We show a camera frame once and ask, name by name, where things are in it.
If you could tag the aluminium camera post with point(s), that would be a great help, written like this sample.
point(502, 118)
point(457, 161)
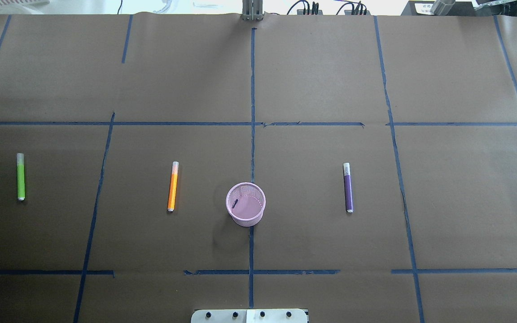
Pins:
point(252, 10)

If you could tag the purple marker pen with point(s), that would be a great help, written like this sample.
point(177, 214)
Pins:
point(347, 185)

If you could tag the orange marker pen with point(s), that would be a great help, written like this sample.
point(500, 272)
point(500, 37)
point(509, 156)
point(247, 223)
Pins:
point(171, 202)

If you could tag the silver metal cylinder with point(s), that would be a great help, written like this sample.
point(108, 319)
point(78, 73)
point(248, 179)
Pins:
point(441, 7)

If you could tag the green marker pen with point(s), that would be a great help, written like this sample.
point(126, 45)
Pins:
point(21, 186)

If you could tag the black box with label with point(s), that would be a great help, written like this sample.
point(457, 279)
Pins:
point(421, 8)

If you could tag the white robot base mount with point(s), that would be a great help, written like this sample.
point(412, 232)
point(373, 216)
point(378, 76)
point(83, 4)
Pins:
point(291, 315)

